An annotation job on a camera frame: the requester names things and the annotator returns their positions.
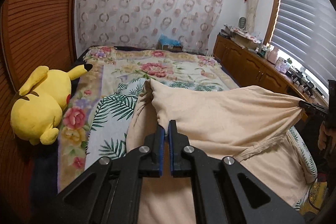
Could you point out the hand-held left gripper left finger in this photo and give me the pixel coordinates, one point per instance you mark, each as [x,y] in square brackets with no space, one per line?
[160,161]

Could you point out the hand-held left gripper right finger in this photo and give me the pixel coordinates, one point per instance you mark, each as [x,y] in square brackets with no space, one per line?
[172,161]

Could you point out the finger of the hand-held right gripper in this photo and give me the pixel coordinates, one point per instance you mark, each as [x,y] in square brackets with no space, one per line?
[313,107]

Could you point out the beige shirt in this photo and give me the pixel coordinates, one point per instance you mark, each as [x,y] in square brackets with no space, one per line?
[223,113]

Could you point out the person's right hand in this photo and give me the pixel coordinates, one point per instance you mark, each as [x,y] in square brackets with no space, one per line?
[323,138]

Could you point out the black device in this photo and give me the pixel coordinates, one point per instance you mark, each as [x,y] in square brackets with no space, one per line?
[307,86]

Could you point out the clear plastic jar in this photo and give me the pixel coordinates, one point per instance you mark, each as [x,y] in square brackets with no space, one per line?
[282,65]

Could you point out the pink bottle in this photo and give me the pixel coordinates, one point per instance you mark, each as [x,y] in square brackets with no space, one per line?
[273,56]

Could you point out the leaf print blanket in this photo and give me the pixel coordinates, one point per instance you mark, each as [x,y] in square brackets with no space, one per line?
[113,113]

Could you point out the wooden cabinet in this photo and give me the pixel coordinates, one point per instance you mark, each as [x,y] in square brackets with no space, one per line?
[244,61]

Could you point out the yellow patterned cloth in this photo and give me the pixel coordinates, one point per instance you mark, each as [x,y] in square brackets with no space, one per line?
[317,195]

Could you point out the floral blanket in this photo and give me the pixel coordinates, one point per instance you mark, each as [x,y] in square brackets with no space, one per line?
[162,69]

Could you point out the open cardboard box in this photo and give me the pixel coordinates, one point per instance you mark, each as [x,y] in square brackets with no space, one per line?
[244,35]

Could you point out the small round fan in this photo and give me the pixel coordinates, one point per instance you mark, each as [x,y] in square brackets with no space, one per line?
[242,22]

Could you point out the small brown cardboard box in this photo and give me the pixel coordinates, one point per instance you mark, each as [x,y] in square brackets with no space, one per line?
[170,49]

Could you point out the blue bristly object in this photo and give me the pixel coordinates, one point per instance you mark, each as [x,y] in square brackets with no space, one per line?
[169,40]

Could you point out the yellow plush toy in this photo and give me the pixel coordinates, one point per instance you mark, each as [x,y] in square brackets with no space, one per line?
[39,108]

